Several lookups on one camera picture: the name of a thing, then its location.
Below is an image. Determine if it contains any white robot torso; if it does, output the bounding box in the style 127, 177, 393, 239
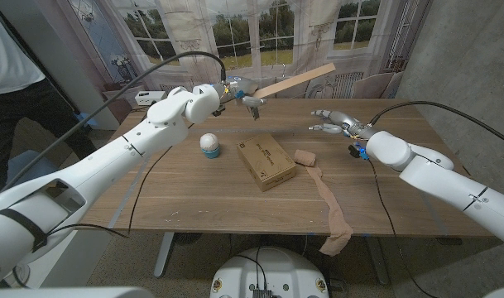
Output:
209, 247, 330, 298

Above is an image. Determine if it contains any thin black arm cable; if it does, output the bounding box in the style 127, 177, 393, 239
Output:
367, 159, 439, 298
48, 122, 194, 239

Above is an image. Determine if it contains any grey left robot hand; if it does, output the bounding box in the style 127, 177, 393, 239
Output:
218, 75, 268, 109

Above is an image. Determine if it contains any beige elastic arm wrap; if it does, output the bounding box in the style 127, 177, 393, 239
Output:
293, 149, 354, 257

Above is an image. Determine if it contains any white power strip box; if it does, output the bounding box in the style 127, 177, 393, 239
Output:
134, 90, 169, 107

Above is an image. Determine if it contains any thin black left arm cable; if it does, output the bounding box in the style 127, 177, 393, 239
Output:
48, 122, 194, 239

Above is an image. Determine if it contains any white baseball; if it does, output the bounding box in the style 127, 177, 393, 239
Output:
199, 132, 220, 152

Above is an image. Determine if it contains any person in white shirt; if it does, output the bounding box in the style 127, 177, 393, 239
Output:
0, 0, 98, 199

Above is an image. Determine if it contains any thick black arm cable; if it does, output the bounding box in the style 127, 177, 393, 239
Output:
369, 100, 504, 149
2, 50, 228, 191

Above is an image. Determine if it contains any light wooden slat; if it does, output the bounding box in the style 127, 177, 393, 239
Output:
253, 62, 337, 99

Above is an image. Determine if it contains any blue chair seat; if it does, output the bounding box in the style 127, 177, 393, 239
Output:
5, 149, 50, 183

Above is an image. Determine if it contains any printed window backdrop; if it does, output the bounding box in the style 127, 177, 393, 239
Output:
36, 0, 433, 125

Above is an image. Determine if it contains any brown cardboard package box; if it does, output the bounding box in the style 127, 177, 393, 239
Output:
236, 132, 297, 193

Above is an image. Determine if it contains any grey table leg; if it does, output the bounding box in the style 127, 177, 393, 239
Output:
153, 231, 174, 278
365, 235, 390, 286

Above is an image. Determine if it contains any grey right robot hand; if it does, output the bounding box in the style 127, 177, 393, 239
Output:
309, 109, 377, 140

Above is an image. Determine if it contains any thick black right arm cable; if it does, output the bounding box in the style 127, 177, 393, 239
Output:
369, 100, 504, 149

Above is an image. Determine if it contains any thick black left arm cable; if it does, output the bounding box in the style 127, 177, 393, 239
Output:
2, 50, 228, 191

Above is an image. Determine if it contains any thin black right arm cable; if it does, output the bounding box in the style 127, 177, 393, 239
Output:
367, 159, 439, 298

